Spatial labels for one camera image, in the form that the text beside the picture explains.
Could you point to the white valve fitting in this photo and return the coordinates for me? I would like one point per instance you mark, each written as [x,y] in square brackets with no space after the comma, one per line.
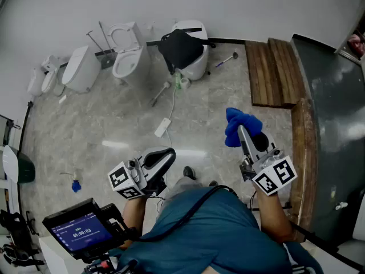
[341,205]

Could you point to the black equipment pile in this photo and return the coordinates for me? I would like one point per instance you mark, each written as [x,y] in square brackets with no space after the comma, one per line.
[17,230]

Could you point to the white power strip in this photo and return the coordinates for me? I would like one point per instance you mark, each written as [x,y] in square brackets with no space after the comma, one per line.
[162,127]

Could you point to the person's left black shoe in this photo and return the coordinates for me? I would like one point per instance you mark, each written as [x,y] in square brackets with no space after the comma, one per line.
[189,172]

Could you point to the person's right forearm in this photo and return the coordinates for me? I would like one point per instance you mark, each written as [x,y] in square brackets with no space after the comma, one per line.
[271,215]

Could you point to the person's black shoe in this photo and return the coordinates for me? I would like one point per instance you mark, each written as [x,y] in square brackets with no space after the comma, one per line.
[213,183]
[189,172]

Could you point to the black chest-mounted monitor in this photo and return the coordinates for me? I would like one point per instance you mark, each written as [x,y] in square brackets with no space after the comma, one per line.
[80,233]

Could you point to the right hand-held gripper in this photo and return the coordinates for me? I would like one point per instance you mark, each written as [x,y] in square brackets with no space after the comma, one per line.
[273,175]

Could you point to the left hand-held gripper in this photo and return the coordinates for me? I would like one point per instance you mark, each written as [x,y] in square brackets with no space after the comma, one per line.
[121,178]

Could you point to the green bin white lid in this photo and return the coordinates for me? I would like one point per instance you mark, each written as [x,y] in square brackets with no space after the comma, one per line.
[24,168]

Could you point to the person's teal shirt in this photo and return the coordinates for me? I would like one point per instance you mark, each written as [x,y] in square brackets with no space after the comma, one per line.
[216,233]

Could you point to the person's right black shoe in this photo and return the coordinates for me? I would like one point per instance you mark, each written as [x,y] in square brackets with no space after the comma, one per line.
[213,183]

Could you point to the wooden curb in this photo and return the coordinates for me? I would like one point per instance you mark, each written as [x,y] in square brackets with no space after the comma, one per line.
[303,158]

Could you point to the black backpack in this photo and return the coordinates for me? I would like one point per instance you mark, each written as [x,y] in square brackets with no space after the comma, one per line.
[179,48]

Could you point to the wooden slatted platform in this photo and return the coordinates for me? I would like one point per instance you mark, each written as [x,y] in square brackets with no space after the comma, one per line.
[265,73]

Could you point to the dark grey metal panel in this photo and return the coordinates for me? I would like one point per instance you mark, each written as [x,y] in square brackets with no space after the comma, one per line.
[336,118]

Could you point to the green plastic bottle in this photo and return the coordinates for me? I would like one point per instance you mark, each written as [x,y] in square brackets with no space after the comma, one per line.
[178,81]

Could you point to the blue cleaning cloth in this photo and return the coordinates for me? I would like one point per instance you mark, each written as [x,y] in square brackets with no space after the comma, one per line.
[236,121]

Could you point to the person's left forearm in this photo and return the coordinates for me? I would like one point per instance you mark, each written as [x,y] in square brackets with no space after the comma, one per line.
[134,213]

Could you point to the white open toilet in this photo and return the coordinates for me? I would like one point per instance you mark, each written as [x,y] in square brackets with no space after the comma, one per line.
[125,64]

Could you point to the pink object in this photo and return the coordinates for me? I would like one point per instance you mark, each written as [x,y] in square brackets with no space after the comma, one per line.
[356,43]

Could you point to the small blue floor rag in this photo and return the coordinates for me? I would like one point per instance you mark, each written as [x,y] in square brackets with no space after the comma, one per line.
[76,186]

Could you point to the white smart toilet rounded lid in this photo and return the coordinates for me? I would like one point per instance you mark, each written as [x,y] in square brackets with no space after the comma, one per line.
[196,67]

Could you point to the person's grey trousers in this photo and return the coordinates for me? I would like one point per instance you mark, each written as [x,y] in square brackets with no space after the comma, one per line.
[182,185]

